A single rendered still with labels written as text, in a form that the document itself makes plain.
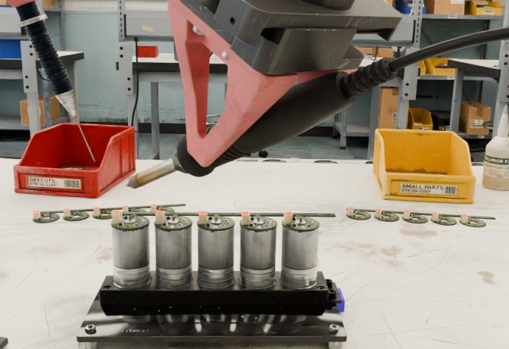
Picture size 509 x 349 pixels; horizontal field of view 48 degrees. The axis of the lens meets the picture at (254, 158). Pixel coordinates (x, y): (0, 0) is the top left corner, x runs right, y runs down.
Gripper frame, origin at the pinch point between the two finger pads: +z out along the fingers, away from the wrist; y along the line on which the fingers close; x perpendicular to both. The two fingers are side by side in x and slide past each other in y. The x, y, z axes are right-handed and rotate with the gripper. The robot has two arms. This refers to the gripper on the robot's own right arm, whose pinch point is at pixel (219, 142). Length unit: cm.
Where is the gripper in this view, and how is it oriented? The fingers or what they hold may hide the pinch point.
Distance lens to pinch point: 29.0
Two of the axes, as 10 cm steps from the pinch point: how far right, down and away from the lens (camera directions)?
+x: 6.3, 6.2, -4.6
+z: -3.7, 7.6, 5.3
